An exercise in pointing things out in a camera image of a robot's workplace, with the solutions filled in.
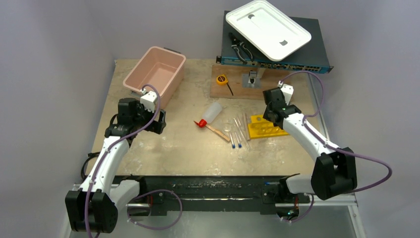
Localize yellow test tube rack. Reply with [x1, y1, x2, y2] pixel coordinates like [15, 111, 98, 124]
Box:
[248, 115, 289, 139]

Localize clear glass test tube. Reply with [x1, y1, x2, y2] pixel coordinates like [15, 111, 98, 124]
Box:
[233, 118, 250, 150]

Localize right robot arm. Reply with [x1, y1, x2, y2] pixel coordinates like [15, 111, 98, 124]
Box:
[263, 88, 358, 202]

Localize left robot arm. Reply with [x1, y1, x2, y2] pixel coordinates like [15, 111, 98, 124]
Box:
[65, 97, 166, 236]

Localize wooden board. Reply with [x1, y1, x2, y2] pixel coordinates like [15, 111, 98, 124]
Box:
[210, 64, 291, 100]

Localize yellow tape measure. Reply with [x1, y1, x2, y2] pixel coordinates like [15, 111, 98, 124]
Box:
[216, 74, 234, 96]

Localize pink plastic bin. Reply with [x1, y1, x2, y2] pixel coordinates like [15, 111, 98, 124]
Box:
[123, 46, 186, 109]

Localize blue capped test tube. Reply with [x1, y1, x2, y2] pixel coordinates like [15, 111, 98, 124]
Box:
[234, 132, 242, 148]
[229, 132, 236, 149]

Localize flat wooden stick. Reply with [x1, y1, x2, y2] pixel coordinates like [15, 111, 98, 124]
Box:
[206, 124, 231, 142]

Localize white squeeze bottle red cap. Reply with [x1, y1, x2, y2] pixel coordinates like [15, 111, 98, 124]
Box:
[194, 102, 222, 128]

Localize white rectangular tray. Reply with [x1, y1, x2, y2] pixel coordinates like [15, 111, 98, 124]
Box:
[225, 0, 312, 61]

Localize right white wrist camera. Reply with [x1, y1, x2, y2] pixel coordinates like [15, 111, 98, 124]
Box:
[277, 81, 294, 105]

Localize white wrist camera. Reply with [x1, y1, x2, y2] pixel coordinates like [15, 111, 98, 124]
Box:
[140, 90, 158, 113]
[277, 81, 294, 105]

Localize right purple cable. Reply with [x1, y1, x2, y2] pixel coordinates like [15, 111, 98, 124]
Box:
[279, 70, 393, 224]

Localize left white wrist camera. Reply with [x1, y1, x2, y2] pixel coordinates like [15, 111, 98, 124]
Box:
[140, 90, 158, 113]

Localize small camera on metal bracket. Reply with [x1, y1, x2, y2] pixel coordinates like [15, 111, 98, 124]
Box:
[242, 70, 261, 89]

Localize dark blue network switch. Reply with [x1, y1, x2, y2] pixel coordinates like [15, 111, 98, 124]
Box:
[216, 10, 333, 73]

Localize black usb cable bundle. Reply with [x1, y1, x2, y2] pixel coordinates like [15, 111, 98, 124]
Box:
[81, 152, 101, 179]

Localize black handled pliers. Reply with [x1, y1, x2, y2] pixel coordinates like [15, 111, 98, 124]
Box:
[228, 32, 254, 64]

